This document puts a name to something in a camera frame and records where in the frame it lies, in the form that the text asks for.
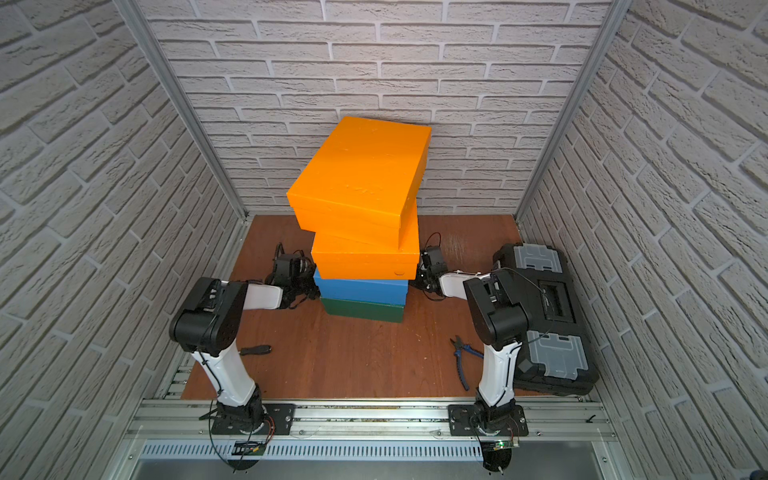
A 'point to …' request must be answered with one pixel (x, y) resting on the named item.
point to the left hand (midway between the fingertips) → (340, 270)
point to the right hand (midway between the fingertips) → (409, 276)
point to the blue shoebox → (370, 290)
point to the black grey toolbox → (558, 356)
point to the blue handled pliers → (458, 353)
